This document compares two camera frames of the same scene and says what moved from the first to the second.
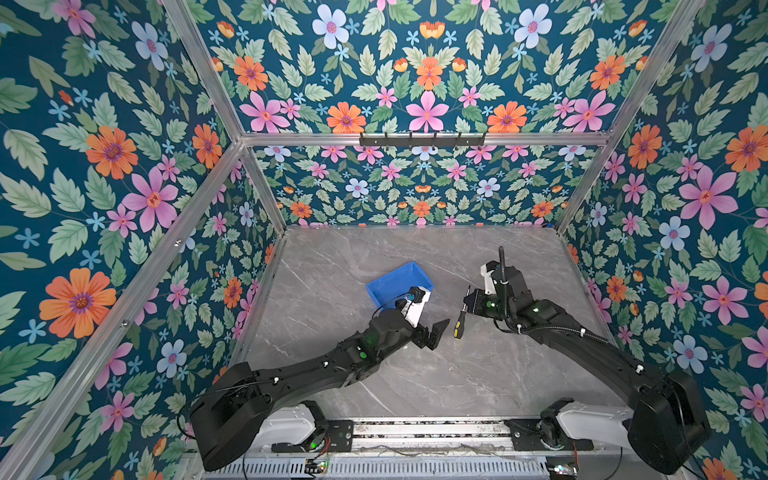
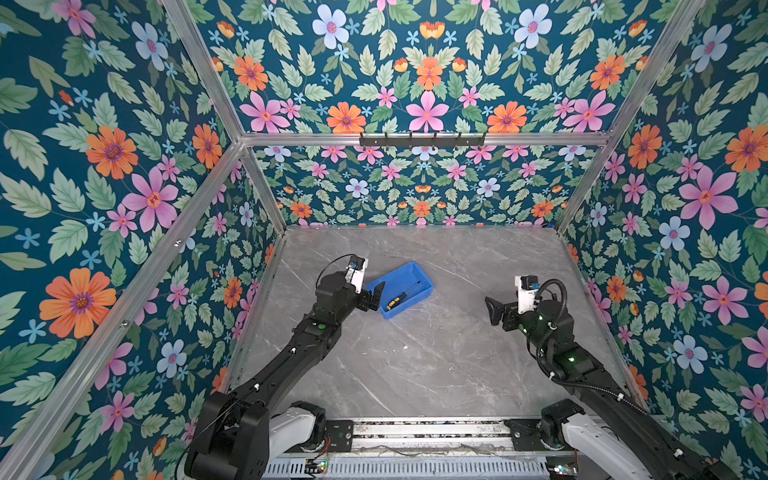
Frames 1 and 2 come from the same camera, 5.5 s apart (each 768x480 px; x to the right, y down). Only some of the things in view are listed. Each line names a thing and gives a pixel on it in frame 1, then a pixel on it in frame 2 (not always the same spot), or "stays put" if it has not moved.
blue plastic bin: x=394 y=286 stays put
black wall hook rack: x=422 y=142 stays put
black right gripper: x=474 y=307 -> x=511 y=313
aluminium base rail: x=347 y=435 stays put
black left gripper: x=436 y=333 -> x=365 y=302
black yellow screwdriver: x=460 y=322 -> x=402 y=296
